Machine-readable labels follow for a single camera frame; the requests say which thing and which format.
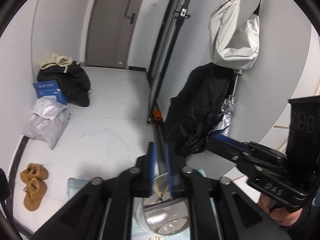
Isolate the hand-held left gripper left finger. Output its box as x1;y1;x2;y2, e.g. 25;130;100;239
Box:
30;142;160;240

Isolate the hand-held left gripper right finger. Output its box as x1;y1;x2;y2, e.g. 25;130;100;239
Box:
165;144;293;240

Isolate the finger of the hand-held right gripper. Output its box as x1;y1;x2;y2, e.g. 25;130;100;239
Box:
205;134;288;173

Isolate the wooden chopstick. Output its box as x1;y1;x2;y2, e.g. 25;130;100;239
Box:
153;180;167;203

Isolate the white shoulder bag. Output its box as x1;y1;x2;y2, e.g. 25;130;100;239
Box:
209;0;266;70

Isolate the person's right forearm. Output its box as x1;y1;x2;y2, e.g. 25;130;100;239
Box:
291;200;320;240

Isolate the person's right hand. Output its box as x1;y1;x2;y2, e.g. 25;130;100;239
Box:
257;192;308;233

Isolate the silver folding umbrella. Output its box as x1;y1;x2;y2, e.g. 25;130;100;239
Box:
207;69;244;140

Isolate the black jacket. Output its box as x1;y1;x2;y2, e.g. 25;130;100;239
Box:
165;62;237;157

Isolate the orange black tool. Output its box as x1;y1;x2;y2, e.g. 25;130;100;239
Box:
149;110;163;126

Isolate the grey plastic parcel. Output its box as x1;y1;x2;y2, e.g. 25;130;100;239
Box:
33;97;68;119
22;110;71;150

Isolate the black framed glass door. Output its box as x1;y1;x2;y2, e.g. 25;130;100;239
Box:
146;0;198;175

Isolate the tan boot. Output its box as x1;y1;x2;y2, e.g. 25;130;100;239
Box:
24;177;47;211
20;163;49;182

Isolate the blue cardboard box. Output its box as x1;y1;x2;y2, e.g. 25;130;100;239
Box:
32;80;68;105

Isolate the beige cloth bag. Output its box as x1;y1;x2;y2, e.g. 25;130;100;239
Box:
41;53;73;73

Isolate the grey door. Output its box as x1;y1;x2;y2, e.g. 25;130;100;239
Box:
85;0;150;69

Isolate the person's dark jacket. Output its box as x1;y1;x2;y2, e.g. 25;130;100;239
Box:
0;167;10;205

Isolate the black door handle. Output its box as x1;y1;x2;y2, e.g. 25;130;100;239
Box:
125;12;137;25

